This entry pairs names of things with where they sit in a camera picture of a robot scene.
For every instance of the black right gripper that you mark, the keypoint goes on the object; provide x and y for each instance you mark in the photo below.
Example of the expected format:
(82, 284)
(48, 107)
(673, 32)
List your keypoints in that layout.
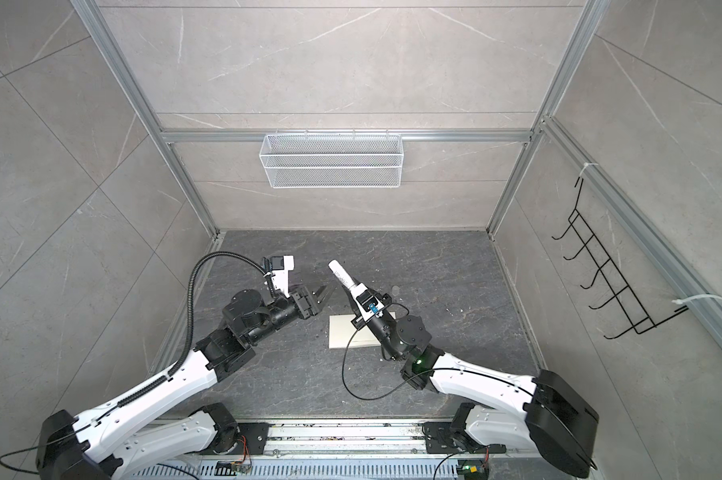
(363, 324)

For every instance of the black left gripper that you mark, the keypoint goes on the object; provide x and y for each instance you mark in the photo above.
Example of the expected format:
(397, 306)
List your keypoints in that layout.
(307, 306)

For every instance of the white paper envelope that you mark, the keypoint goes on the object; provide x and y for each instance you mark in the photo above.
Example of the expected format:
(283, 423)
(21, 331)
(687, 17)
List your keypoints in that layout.
(342, 333)

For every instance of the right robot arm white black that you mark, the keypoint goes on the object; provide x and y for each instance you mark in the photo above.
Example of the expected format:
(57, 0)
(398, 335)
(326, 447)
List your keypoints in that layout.
(520, 398)

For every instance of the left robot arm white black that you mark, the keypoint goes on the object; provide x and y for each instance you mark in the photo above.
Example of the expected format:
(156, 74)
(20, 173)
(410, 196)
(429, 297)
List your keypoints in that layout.
(117, 438)

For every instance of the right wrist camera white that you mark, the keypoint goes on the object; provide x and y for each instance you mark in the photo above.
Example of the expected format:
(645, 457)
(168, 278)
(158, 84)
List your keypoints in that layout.
(366, 302)

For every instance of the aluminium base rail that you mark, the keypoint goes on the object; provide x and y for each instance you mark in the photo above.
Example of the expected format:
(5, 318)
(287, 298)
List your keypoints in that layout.
(343, 435)

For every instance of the white wire mesh basket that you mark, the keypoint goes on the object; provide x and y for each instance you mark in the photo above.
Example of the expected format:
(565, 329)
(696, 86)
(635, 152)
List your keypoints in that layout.
(296, 162)

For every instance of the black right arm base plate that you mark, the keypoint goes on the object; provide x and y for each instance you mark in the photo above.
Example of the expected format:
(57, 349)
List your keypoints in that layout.
(442, 438)

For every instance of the grey slotted cable duct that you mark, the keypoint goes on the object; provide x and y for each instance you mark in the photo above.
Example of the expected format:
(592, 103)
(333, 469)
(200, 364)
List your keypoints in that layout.
(391, 468)

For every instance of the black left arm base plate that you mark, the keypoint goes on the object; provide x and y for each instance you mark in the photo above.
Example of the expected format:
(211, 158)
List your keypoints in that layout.
(250, 437)

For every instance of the aluminium frame back rail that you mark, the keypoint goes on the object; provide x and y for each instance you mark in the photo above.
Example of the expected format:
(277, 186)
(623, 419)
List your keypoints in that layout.
(413, 135)

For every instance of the aluminium frame rail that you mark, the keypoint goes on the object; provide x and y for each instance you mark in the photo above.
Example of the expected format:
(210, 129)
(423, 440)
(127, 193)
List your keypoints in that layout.
(694, 294)
(413, 135)

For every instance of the black wire hook rack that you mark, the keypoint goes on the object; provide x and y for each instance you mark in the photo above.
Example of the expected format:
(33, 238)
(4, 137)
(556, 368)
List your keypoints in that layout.
(608, 273)

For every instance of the aluminium frame right rail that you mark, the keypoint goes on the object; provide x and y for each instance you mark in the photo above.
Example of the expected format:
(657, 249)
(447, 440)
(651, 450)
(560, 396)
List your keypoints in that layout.
(694, 294)

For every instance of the aluminium frame left post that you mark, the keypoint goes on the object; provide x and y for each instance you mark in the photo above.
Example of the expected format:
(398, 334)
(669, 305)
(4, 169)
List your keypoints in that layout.
(97, 27)

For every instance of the aluminium frame post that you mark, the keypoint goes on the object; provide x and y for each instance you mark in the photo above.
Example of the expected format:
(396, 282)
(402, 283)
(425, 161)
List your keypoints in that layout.
(592, 14)
(97, 27)

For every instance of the aluminium frame right post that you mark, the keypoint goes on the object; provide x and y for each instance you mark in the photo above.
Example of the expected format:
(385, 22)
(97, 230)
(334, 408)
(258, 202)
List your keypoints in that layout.
(592, 14)

